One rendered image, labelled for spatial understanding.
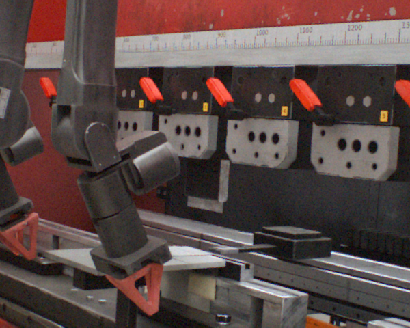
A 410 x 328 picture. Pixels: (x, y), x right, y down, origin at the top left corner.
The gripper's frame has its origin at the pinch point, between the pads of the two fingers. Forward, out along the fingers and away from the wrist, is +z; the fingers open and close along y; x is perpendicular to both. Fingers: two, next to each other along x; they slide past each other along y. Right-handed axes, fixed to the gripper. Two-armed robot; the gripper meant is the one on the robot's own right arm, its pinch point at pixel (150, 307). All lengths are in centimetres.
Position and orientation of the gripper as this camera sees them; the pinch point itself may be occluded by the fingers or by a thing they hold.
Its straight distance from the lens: 110.3
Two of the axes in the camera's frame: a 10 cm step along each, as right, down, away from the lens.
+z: 3.1, 9.0, 3.0
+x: -7.6, 4.3, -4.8
